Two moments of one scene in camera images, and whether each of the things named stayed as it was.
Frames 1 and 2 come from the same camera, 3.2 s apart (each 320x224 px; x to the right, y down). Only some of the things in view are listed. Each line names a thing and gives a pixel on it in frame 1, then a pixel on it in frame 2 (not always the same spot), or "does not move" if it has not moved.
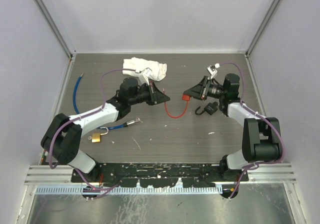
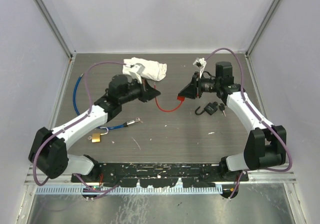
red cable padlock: (184, 97) -> (181, 98)
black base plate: (196, 175) does not move
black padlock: (210, 109) does not move
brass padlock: (96, 137) does not move
